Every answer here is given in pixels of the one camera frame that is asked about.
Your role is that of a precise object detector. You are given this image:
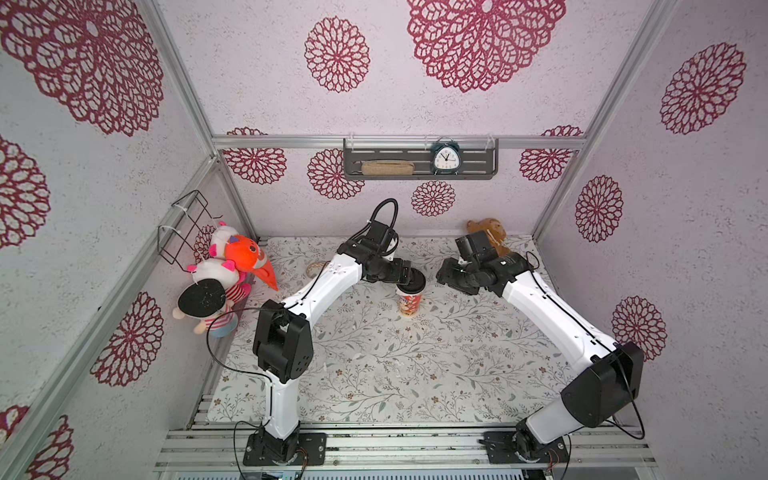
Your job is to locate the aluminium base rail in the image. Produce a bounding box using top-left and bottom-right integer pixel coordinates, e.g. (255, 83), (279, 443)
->
(153, 424), (657, 472)

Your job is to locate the pink striped pig plush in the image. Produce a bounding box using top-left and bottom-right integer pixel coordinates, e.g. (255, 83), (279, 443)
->
(172, 258), (252, 338)

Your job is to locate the brown teddy bear plush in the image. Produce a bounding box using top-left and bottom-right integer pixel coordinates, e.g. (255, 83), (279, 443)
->
(466, 218), (511, 256)

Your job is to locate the black plastic cup lid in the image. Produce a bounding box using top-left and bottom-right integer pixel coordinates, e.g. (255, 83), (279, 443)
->
(397, 268), (426, 296)

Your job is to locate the red paper milk tea cup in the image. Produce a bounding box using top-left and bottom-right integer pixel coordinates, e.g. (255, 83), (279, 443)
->
(396, 285), (424, 316)

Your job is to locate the grey wall shelf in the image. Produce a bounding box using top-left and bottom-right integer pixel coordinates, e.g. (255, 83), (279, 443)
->
(342, 136), (499, 181)

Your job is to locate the black round plush hat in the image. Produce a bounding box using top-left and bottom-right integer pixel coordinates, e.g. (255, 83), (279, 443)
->
(176, 278), (227, 319)

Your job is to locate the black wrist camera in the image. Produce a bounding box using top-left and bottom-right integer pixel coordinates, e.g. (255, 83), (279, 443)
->
(455, 230), (498, 264)
(359, 220), (396, 254)

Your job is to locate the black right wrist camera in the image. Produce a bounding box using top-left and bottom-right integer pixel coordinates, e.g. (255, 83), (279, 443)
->
(455, 230), (498, 264)

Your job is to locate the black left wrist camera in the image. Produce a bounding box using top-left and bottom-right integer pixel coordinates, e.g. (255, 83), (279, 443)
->
(359, 220), (396, 254)

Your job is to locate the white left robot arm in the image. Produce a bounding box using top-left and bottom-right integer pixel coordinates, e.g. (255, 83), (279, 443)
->
(253, 227), (426, 464)

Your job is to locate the teal alarm clock on shelf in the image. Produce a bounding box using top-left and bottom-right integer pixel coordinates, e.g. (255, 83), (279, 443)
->
(431, 141), (462, 175)

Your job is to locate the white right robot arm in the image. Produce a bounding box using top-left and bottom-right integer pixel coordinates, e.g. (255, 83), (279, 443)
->
(436, 254), (644, 462)

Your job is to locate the clear tape roll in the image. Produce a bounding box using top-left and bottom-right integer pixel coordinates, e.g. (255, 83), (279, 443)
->
(305, 260), (328, 279)

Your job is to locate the tan pouch on shelf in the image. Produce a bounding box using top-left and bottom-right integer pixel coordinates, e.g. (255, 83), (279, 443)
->
(361, 160), (415, 177)

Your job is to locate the black wire wall basket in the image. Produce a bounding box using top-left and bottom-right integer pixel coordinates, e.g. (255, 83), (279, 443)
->
(155, 189), (219, 272)

